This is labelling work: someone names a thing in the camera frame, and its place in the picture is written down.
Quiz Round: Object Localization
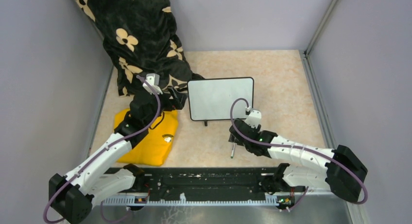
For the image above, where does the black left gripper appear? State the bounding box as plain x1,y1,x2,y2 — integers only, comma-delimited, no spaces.
144,85,188,127

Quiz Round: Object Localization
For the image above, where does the green white marker pen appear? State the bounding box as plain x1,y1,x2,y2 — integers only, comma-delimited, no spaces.
230,143,236,159

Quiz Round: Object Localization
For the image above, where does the white whiteboard black frame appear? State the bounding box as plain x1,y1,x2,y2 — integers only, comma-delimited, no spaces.
187,77,255,121

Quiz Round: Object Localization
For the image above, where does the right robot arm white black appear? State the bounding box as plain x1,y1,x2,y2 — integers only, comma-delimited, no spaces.
229,119,368,205

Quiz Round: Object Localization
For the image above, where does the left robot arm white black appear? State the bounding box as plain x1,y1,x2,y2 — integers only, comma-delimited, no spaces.
43,87,188,224

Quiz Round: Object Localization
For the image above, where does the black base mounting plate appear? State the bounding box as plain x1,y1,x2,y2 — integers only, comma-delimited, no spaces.
106,167,307,204

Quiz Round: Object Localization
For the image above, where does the yellow folded cloth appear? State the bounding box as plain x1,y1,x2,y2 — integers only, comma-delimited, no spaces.
117,110,178,166

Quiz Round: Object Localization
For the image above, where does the black floral blanket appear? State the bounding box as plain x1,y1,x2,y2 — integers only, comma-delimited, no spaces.
74,0,202,96

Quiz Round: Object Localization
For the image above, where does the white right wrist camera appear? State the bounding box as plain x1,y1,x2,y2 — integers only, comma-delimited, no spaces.
245,109,262,129

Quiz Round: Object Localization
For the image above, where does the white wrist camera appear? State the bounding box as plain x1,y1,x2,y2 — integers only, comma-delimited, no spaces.
143,73,163,94
245,109,262,129

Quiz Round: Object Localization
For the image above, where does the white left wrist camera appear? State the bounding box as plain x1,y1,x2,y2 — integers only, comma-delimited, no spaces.
143,73,163,94

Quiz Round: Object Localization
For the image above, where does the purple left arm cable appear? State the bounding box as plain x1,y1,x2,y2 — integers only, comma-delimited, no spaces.
42,75,162,224

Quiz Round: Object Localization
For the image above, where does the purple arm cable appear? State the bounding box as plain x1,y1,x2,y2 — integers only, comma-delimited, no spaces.
42,75,162,224
229,98,369,212

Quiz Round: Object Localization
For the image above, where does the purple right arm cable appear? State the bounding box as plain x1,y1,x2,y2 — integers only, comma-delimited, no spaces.
229,98,369,212

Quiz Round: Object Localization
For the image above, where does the aluminium frame rail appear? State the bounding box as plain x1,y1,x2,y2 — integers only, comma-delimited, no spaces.
301,0,358,194

